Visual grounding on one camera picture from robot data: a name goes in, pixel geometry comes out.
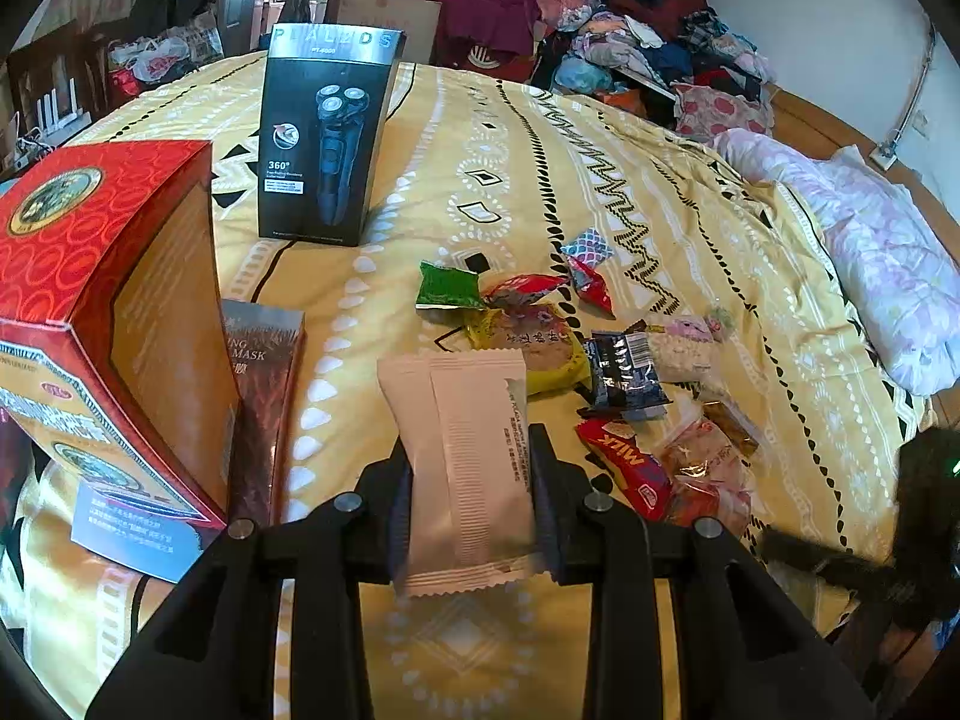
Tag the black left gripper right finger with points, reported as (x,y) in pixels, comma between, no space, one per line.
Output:
(742,648)

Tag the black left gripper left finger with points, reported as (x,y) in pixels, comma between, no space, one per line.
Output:
(209,650)

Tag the pale pink snack packet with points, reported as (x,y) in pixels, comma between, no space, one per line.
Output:
(462,418)

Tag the clear red snack packet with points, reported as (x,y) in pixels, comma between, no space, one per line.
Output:
(706,471)

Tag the red milk candy packet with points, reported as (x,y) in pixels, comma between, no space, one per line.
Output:
(640,477)

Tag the dark blue foil snack packet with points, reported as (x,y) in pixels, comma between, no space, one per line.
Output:
(623,379)

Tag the pink clear biscuit packet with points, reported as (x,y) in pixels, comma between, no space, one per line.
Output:
(688,349)

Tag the pink floral quilt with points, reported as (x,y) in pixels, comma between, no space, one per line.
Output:
(899,276)

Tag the red face mask box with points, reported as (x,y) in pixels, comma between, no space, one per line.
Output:
(264,344)

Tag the large red gift box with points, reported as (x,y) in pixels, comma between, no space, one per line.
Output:
(114,356)

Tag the yellow walnut cake packet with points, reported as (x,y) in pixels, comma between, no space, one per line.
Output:
(554,357)

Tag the red blue patterned candy packet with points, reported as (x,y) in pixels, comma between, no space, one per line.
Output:
(584,255)

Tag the green snack packet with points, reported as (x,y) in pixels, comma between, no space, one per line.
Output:
(444,288)

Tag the wooden headboard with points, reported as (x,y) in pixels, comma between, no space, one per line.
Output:
(818,134)

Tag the black electric shaver box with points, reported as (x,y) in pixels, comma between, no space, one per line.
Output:
(325,97)

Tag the pile of clothes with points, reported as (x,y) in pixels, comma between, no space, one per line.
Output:
(674,63)

